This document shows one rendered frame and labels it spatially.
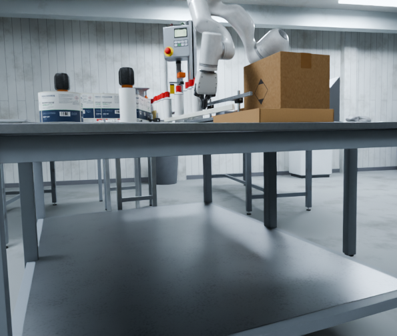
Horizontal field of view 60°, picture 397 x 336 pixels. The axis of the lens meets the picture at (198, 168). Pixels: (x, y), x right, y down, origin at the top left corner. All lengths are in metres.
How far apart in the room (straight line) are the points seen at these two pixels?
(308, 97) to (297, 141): 0.46
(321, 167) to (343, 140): 5.71
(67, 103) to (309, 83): 1.08
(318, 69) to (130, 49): 5.53
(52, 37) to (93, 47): 0.70
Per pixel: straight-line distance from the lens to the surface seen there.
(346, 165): 2.40
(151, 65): 6.75
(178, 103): 1.92
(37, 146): 0.82
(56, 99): 1.74
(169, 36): 2.24
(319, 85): 1.51
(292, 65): 1.44
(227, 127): 0.87
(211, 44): 1.55
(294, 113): 1.02
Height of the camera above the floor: 0.79
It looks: 5 degrees down
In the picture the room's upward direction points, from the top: 1 degrees counter-clockwise
